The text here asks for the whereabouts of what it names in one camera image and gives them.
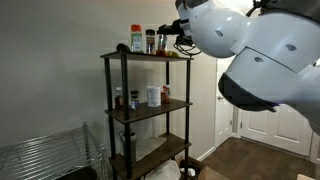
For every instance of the orange round fruit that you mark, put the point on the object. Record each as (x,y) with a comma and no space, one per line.
(161,53)

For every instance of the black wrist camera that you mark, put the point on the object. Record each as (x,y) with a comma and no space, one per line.
(183,40)

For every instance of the white bag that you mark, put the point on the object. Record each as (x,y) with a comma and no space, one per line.
(165,171)

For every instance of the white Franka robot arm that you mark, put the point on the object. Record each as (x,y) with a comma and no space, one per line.
(266,50)

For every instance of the black frame wood shelf unit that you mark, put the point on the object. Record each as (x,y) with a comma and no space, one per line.
(146,113)

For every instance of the brown cardboard box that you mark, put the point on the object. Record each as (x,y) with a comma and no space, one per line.
(213,174)

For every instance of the tan box corner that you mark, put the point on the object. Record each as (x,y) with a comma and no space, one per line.
(305,177)

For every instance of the white plastic bottle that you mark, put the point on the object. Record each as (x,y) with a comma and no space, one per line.
(188,172)

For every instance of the wide white panel door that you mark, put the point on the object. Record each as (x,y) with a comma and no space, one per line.
(276,133)

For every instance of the narrow white door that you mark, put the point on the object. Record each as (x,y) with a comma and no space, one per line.
(224,126)

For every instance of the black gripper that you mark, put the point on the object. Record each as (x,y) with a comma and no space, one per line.
(176,27)

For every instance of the white cap dark sauce bottle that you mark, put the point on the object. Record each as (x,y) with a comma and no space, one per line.
(119,100)

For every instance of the black cap spice bottle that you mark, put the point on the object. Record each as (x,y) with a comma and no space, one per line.
(150,43)

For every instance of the green printed packet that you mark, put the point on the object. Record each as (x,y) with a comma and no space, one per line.
(173,54)

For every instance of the grey patterned towel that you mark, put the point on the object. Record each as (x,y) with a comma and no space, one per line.
(150,146)

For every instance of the white can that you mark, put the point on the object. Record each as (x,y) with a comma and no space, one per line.
(154,96)

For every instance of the dark avocado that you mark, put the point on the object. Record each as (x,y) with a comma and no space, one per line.
(122,48)

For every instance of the dark blue label spice jar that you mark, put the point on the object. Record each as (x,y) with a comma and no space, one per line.
(134,101)

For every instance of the silver door knob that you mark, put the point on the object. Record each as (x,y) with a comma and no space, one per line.
(220,98)

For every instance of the orange cap spice bottle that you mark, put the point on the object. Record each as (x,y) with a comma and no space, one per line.
(136,41)

